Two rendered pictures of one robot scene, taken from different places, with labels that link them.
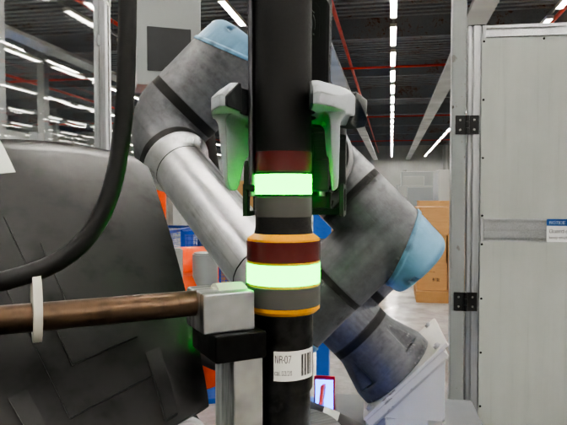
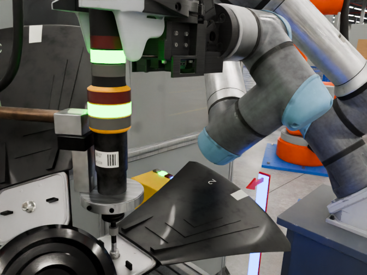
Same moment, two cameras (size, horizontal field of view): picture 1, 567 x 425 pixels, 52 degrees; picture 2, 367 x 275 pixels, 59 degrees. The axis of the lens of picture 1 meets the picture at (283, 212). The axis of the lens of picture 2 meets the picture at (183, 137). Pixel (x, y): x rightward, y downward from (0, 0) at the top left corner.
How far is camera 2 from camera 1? 0.28 m
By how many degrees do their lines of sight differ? 37
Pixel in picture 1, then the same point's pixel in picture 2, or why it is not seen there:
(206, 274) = not seen: hidden behind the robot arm
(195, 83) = not seen: outside the picture
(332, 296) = (241, 126)
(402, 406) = (355, 206)
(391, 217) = (284, 78)
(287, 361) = (99, 156)
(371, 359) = (341, 172)
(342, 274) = (247, 113)
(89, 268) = (48, 92)
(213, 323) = (58, 129)
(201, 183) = not seen: hidden behind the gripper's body
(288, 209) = (97, 71)
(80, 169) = (75, 40)
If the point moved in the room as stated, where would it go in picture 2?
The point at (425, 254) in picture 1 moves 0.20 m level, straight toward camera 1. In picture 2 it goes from (303, 108) to (193, 130)
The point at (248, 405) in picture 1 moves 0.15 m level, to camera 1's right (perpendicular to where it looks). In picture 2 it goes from (80, 173) to (199, 219)
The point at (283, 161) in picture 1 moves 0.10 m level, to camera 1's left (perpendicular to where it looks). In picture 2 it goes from (94, 42) to (34, 39)
